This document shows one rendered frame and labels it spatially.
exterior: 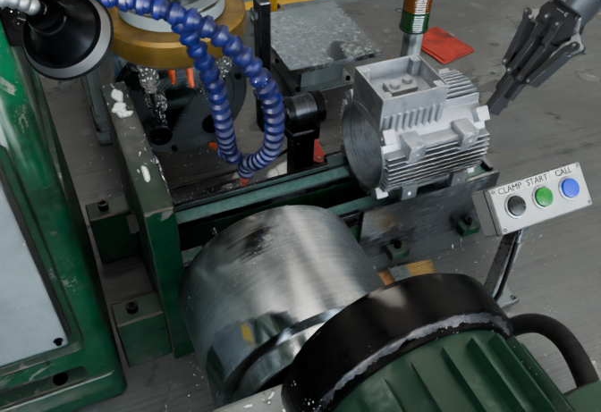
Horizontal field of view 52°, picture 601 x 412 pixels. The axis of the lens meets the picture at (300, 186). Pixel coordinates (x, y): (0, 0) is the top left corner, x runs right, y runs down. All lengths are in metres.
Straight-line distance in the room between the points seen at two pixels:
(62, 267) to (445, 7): 1.52
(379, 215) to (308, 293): 0.46
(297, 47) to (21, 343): 0.95
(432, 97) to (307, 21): 0.68
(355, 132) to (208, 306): 0.54
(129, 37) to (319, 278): 0.35
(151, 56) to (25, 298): 0.32
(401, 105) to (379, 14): 0.96
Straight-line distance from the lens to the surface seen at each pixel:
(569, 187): 1.02
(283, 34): 1.57
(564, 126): 1.62
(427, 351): 0.43
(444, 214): 1.21
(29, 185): 0.69
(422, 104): 1.02
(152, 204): 0.80
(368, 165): 1.15
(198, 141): 1.22
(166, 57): 0.74
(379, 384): 0.42
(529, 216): 0.97
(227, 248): 0.74
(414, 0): 1.35
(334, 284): 0.69
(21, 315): 0.84
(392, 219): 1.13
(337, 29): 1.60
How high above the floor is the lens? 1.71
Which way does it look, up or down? 44 degrees down
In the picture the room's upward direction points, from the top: 2 degrees clockwise
